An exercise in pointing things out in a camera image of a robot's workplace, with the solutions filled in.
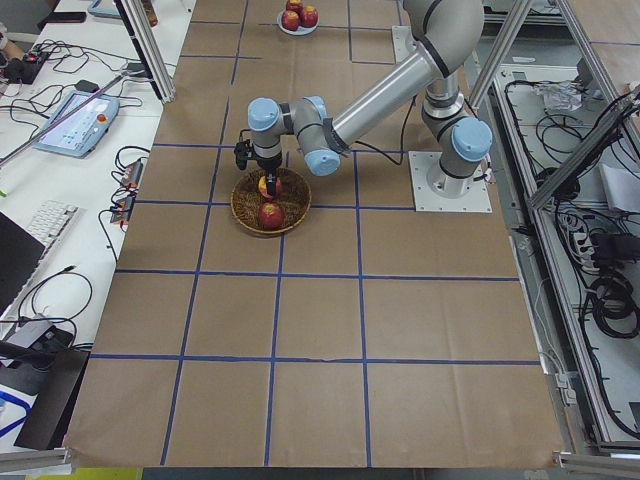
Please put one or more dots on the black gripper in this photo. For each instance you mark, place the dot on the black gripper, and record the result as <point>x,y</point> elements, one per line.
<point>269,164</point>

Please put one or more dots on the red yellow apple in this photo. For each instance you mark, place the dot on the red yellow apple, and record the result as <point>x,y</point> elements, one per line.
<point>262,188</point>

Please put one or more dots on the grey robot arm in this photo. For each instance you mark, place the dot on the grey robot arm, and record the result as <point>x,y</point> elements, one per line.
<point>440,18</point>
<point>465,141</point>

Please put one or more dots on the woven wicker basket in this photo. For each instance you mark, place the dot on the woven wicker basket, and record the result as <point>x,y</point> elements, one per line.
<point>246,200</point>

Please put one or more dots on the dark red apple in basket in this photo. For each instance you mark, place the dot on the dark red apple in basket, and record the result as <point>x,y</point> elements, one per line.
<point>271,216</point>

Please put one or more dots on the light blue plate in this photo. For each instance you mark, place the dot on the light blue plate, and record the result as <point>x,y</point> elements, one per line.
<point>300,32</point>

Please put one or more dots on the red apple on plate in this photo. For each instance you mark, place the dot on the red apple on plate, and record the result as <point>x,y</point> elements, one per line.
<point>294,6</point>
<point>290,20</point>
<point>309,16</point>

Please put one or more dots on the long metal rod tool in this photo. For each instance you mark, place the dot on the long metal rod tool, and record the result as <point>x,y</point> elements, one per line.
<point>43,131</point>

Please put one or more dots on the blue teach pendant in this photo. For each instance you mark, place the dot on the blue teach pendant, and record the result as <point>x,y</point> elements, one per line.
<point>103,9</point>
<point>79,134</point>

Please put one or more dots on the brown water bottle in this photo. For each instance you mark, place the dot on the brown water bottle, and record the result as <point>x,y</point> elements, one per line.
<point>150,12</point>

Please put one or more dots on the black power adapter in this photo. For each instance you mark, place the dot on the black power adapter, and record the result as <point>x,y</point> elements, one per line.
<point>86,86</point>

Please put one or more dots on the white keyboard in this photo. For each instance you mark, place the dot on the white keyboard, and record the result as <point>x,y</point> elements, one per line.
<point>49,223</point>

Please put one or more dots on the black laptop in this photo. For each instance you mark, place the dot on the black laptop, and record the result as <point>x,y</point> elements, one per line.
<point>21,255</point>

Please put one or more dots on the grey usb hub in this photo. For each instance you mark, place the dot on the grey usb hub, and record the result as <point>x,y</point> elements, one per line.
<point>25,335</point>

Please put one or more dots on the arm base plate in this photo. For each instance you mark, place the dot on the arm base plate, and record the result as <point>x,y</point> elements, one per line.
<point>404,44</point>
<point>435,192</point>

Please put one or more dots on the aluminium frame post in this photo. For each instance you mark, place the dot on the aluminium frame post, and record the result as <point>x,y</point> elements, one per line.
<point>135,20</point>

